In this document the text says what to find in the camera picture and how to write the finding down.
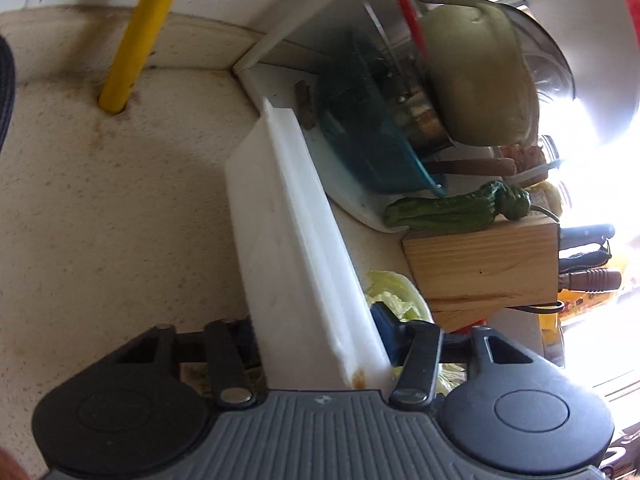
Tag yellow gas hose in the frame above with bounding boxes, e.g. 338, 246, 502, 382
98, 0, 199, 115

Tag steel bowl with bag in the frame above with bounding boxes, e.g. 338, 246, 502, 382
499, 3, 576, 102

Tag green pepper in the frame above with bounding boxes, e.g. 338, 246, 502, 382
382, 181, 560, 236

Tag wooden knife block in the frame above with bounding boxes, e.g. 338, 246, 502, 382
402, 216, 559, 333

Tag yellow detergent jug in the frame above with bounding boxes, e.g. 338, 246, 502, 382
558, 287, 623, 323

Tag steel pot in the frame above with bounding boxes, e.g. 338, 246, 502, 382
359, 0, 452, 158

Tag white dish rack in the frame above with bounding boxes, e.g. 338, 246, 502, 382
235, 0, 639, 231

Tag olive green colander bowl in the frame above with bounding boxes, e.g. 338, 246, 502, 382
419, 0, 539, 146

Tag teal plastic basin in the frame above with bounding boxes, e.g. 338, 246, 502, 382
316, 30, 446, 197

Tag napa cabbage leaves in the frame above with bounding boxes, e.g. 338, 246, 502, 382
364, 270, 465, 396

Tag black handled knife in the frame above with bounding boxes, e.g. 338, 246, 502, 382
559, 224, 615, 250

